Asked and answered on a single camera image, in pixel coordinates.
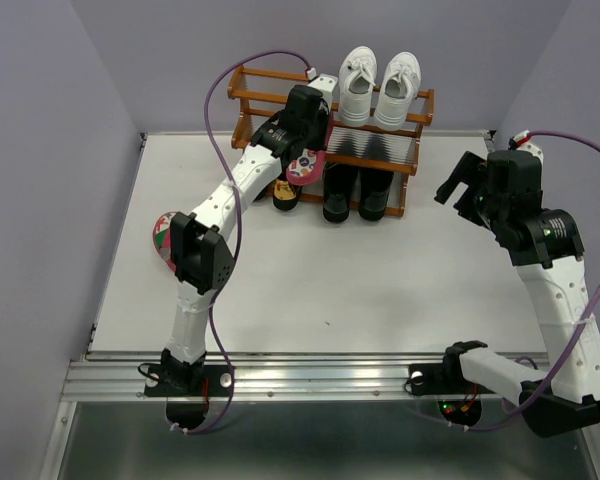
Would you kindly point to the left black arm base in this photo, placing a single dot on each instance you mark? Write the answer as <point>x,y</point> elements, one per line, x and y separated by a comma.
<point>197,397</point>

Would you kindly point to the black loafer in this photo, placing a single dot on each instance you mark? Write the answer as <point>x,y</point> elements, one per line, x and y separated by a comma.
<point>375,183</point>
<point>338,184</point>

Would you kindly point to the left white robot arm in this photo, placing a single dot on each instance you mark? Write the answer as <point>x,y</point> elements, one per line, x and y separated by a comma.
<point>199,250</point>

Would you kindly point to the pink sandal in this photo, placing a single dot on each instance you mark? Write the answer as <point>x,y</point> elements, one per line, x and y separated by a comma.
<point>162,238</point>
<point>307,168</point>

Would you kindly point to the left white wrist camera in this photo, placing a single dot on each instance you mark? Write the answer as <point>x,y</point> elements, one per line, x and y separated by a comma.
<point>324,83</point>

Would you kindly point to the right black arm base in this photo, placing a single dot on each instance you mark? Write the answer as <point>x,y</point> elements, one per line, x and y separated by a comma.
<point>461,405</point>

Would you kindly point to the gold loafer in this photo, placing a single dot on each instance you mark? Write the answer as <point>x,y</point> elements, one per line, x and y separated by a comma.
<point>285,195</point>

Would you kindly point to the white sneaker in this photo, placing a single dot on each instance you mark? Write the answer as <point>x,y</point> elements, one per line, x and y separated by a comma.
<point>357,77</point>
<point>400,86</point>

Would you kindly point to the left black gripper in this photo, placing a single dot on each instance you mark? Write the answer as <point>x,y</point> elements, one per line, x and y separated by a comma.
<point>322,115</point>

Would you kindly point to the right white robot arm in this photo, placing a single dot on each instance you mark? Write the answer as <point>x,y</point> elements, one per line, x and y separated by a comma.
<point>567,397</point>

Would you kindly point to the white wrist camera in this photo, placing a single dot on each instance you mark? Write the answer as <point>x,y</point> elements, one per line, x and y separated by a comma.
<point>523,142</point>
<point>324,83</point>

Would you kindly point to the orange wooden shoe shelf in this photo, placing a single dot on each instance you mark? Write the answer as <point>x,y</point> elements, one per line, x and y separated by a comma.
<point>261,93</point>

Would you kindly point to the aluminium front rail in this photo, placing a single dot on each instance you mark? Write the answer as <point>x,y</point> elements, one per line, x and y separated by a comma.
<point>259,377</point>

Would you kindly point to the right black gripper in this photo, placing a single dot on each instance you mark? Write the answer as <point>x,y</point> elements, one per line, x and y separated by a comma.
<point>468,170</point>

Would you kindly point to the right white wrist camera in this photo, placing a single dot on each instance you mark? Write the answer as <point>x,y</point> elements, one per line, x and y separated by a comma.
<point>523,142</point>

